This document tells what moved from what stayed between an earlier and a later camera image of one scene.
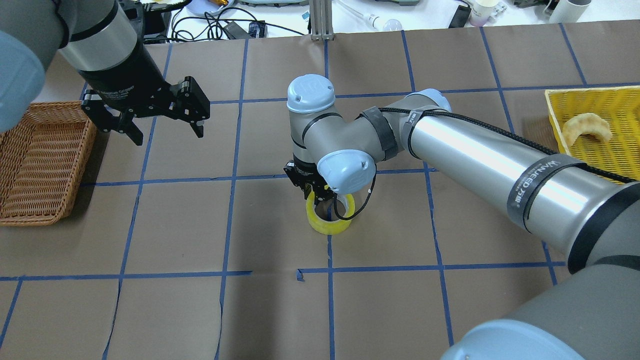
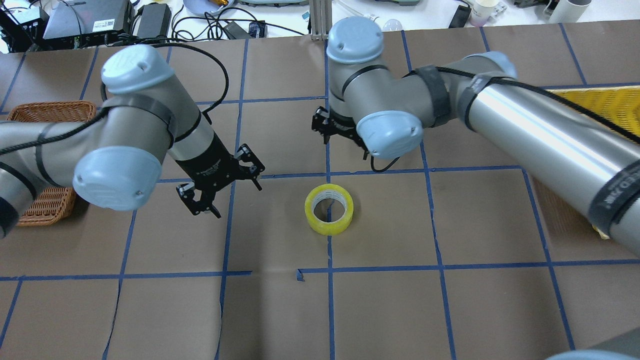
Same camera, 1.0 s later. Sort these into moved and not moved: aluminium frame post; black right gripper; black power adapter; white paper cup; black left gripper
Moved: black right gripper; black left gripper
Not moved: black power adapter; white paper cup; aluminium frame post
